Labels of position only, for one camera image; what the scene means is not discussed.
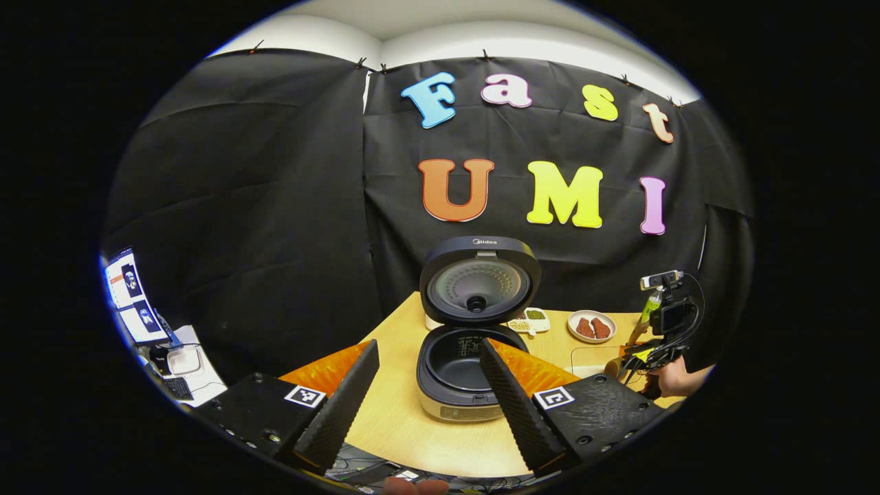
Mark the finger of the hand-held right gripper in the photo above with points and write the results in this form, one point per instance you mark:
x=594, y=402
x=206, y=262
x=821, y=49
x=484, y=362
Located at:
x=643, y=354

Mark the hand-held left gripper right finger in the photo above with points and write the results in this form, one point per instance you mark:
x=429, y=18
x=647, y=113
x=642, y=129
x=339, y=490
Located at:
x=519, y=412

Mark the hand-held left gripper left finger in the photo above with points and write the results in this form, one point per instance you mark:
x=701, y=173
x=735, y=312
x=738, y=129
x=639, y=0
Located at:
x=344, y=405

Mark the clear box of white rice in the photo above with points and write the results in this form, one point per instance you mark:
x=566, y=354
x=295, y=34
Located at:
x=591, y=359

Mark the dark grey rice cooker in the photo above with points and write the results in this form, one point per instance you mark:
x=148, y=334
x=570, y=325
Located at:
x=454, y=364

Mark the green drink bottle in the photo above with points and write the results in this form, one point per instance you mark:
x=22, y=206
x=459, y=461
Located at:
x=652, y=306

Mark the brown meat piece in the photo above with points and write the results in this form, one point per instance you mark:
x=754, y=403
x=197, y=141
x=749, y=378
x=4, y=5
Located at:
x=585, y=328
x=601, y=328

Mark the white round plate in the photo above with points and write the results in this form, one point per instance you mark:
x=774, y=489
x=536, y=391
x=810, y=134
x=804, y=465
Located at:
x=590, y=340

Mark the white divided bean dish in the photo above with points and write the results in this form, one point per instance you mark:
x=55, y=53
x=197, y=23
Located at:
x=533, y=322

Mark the white side desk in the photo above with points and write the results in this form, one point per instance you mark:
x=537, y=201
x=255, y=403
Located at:
x=206, y=385

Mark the black keyboard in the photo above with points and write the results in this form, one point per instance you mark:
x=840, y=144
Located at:
x=179, y=388

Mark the white flat box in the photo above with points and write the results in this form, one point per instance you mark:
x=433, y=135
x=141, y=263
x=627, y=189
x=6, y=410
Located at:
x=184, y=359

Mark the black backdrop cloth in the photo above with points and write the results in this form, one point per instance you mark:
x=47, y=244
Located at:
x=275, y=206

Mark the computer monitor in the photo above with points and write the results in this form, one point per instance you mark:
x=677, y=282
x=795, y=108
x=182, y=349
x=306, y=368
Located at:
x=130, y=302

